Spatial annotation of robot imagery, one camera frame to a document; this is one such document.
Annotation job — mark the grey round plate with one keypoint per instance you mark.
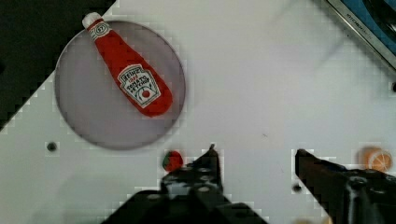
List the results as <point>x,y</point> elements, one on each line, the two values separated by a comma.
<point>94,107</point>

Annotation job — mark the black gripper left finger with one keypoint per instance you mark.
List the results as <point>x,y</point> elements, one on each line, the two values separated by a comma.
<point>204,171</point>

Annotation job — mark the red plush ketchup bottle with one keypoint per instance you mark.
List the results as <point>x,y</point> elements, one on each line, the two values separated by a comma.
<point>137,79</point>

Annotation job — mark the orange toy fruit slice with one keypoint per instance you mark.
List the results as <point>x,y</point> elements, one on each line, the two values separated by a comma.
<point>376,158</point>

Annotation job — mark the red toy strawberry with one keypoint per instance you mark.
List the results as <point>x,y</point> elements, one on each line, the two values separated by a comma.
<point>172,161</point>

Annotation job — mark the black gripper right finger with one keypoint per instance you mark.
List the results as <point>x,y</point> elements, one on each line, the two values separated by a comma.
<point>349,196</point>

